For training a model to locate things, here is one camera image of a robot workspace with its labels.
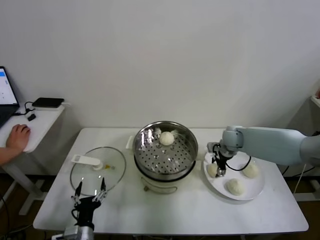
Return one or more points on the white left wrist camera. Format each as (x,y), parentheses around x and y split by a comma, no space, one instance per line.
(58,236)

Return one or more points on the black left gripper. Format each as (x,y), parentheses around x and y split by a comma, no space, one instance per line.
(86,207)

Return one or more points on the white steamed baozi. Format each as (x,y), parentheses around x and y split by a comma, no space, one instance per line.
(166,138)
(235,187)
(212,170)
(251,171)

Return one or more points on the small red object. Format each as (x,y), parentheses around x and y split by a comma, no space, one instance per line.
(318,93)

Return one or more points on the black laptop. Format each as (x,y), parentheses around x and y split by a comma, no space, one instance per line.
(6,110)

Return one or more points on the flat black device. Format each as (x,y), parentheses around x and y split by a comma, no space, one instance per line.
(47,102)

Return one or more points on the white round plate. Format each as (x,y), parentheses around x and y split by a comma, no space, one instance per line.
(217,187)

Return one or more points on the white side desk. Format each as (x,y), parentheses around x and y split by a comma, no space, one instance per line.
(42,125)

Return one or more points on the stainless steel steamer basket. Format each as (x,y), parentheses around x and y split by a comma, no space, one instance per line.
(165,160)

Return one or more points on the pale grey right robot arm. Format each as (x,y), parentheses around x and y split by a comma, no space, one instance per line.
(270,145)

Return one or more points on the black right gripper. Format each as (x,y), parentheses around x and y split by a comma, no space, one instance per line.
(223,157)

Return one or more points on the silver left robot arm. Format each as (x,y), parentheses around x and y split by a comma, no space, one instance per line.
(82,232)

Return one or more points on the small black adapter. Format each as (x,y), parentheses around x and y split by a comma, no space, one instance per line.
(31,117)

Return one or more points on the white shelf edge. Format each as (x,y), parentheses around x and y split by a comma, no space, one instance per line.
(315,101)

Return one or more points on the white electric cooker base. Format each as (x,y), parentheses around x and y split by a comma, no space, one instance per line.
(162,186)

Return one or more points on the person's bare forearm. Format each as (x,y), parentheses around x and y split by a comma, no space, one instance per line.
(7,155)

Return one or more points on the person's bare hand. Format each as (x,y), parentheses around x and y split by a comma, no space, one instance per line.
(17,137)

